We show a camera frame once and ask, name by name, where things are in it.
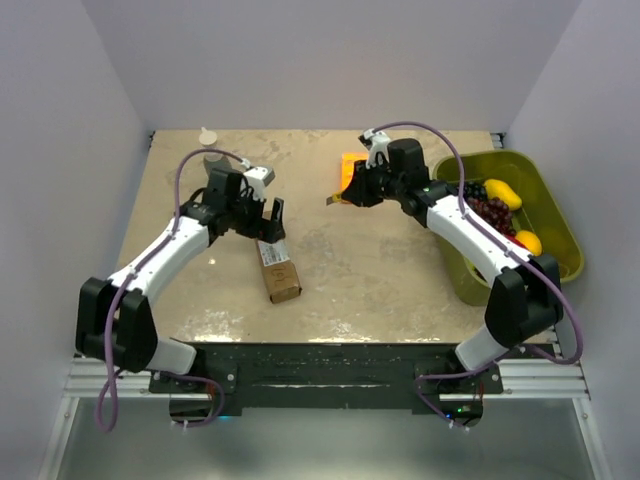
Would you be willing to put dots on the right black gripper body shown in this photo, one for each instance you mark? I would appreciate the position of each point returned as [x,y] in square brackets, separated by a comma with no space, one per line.
[385,185]

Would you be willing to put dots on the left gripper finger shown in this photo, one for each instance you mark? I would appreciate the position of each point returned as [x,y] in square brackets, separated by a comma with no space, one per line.
[268,231]
[276,219]

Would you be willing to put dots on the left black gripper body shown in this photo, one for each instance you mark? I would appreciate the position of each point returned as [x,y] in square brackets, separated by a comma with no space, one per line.
[245,215]

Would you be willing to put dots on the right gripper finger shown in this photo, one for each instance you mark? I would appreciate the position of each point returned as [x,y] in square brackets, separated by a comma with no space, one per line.
[358,182]
[358,197]

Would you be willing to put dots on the yellow utility knife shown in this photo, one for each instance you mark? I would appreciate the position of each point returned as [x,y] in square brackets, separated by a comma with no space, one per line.
[336,198]

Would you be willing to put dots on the brown cardboard express box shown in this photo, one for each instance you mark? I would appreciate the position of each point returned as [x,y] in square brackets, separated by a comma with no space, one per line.
[278,270]

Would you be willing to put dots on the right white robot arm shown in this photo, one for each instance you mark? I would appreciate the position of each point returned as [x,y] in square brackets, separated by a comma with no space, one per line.
[523,298]

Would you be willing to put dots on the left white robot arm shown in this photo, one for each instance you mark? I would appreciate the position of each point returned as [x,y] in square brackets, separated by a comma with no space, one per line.
[115,322]

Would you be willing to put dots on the orange small carton box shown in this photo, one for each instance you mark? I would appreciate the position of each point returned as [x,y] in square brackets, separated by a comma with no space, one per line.
[347,167]

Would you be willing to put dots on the dark purple grape bunch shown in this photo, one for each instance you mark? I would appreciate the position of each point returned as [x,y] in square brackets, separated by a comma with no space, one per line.
[475,191]

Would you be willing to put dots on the yellow mango fruit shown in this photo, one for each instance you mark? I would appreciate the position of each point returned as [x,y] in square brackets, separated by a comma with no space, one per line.
[498,189]

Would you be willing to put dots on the red grape bunch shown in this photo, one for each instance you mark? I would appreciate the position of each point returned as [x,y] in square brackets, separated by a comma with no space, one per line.
[496,213]

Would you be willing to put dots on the yellow lemon fruit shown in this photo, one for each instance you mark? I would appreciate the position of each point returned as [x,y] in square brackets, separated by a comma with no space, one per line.
[530,241]

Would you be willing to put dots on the olive green plastic bin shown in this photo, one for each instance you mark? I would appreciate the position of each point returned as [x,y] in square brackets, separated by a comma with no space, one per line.
[539,214]

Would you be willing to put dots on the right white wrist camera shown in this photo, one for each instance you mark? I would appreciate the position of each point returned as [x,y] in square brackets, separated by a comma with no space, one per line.
[376,142]

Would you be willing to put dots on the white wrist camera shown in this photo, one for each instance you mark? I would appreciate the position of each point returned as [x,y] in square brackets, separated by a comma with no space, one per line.
[259,177]
[376,142]

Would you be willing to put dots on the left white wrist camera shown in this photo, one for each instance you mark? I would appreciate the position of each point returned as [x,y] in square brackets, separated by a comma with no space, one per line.
[259,177]

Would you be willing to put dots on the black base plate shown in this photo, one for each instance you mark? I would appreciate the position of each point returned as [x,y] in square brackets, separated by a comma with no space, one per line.
[391,376]

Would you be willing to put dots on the aluminium rail frame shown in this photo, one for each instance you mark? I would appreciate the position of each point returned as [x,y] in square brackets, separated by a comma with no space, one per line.
[520,379]

